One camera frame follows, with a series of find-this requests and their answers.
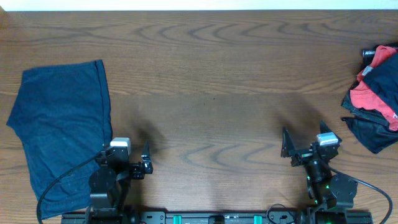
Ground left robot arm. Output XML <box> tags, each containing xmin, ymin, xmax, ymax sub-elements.
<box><xmin>85</xmin><ymin>138</ymin><xmax>154</xmax><ymax>224</ymax></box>

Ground red t-shirt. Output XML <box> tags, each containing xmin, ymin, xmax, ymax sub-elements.
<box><xmin>349</xmin><ymin>45</ymin><xmax>397</xmax><ymax>131</ymax></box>

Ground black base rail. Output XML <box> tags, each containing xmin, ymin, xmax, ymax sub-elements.
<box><xmin>60</xmin><ymin>209</ymin><xmax>373</xmax><ymax>224</ymax></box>

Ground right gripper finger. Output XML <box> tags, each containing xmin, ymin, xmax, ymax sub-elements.
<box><xmin>280</xmin><ymin>127</ymin><xmax>296</xmax><ymax>158</ymax></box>
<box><xmin>320</xmin><ymin>120</ymin><xmax>342</xmax><ymax>143</ymax></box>

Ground black garment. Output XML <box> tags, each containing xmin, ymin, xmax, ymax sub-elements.
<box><xmin>341</xmin><ymin>45</ymin><xmax>397</xmax><ymax>154</ymax></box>

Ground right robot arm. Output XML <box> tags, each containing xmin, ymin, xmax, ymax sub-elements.
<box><xmin>280</xmin><ymin>121</ymin><xmax>357</xmax><ymax>223</ymax></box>

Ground navy blue shorts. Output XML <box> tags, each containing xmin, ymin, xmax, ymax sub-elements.
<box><xmin>363</xmin><ymin>54</ymin><xmax>397</xmax><ymax>114</ymax></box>

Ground navy blue folded garment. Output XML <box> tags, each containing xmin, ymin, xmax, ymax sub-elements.
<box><xmin>7</xmin><ymin>60</ymin><xmax>113</xmax><ymax>219</ymax></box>

